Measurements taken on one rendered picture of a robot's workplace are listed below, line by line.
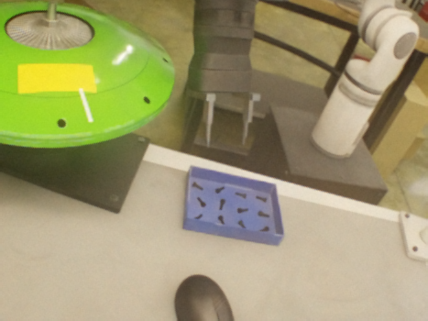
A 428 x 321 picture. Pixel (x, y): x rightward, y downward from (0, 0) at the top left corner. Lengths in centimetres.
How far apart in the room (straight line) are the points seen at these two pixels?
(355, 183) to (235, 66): 45
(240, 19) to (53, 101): 23
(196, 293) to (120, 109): 20
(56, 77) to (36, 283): 21
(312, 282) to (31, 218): 35
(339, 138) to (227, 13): 46
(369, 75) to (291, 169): 23
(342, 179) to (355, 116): 13
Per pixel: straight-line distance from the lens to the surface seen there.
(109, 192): 51
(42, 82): 40
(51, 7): 47
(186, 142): 189
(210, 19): 47
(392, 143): 220
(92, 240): 47
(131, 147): 58
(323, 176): 81
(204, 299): 41
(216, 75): 47
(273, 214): 57
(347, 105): 82
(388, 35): 76
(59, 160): 51
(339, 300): 53
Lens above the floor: 130
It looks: 36 degrees down
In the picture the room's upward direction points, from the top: 22 degrees clockwise
